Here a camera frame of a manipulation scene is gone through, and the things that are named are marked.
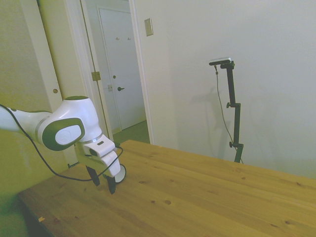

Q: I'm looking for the beige wall switch plate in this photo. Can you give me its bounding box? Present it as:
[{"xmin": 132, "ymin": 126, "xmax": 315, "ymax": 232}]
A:
[{"xmin": 144, "ymin": 18, "xmax": 154, "ymax": 37}]

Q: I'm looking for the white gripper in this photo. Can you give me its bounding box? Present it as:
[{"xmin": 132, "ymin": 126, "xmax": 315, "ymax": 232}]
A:
[{"xmin": 75, "ymin": 135, "xmax": 122, "ymax": 195}]

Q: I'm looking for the grey camera on stand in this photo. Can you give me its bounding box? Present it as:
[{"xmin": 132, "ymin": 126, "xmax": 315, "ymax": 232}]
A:
[{"xmin": 208, "ymin": 57, "xmax": 233, "ymax": 67}]

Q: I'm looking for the black articulated camera stand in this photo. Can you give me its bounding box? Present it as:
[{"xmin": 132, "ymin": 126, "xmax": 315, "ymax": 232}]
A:
[{"xmin": 220, "ymin": 62, "xmax": 244, "ymax": 164}]

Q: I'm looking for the beige open door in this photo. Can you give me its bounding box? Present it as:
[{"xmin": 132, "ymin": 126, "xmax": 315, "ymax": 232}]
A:
[{"xmin": 21, "ymin": 0, "xmax": 99, "ymax": 171}]

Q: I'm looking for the white panelled hallway door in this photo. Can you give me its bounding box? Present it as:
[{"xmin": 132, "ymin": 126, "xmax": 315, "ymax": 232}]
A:
[{"xmin": 98, "ymin": 7, "xmax": 147, "ymax": 132}]

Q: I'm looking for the ceramic mug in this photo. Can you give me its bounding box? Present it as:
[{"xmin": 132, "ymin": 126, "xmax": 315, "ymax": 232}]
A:
[{"xmin": 114, "ymin": 164, "xmax": 128, "ymax": 184}]

